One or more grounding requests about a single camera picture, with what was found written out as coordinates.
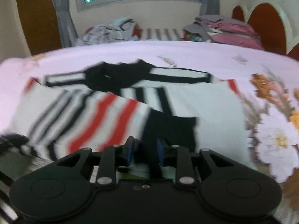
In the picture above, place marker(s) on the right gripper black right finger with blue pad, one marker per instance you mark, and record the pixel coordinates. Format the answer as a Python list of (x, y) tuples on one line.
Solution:
[(179, 158)]

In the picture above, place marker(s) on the folded pink grey clothes stack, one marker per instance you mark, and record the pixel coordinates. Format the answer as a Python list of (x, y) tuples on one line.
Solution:
[(224, 30)]

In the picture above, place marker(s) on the crumpled grey white clothes pile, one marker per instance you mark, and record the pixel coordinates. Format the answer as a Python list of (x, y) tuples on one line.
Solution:
[(122, 29)]

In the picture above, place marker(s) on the brown wooden door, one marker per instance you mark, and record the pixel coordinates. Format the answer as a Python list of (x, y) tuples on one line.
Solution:
[(39, 23)]

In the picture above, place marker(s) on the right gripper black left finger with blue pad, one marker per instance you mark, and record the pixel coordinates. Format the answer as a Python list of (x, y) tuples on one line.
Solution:
[(111, 158)]

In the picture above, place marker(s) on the red black white striped shirt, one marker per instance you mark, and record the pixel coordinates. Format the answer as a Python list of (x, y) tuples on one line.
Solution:
[(70, 118)]

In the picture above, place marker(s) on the white red arched headboard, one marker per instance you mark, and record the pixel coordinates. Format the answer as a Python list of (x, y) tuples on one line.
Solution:
[(272, 24)]

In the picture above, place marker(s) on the grey left curtain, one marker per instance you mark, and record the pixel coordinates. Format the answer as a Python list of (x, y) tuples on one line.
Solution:
[(67, 31)]

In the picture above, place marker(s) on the pink floral bed sheet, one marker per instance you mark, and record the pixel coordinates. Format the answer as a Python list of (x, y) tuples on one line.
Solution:
[(268, 84)]

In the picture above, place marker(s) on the grey white striped cloth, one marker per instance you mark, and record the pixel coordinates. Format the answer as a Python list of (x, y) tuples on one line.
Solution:
[(161, 34)]

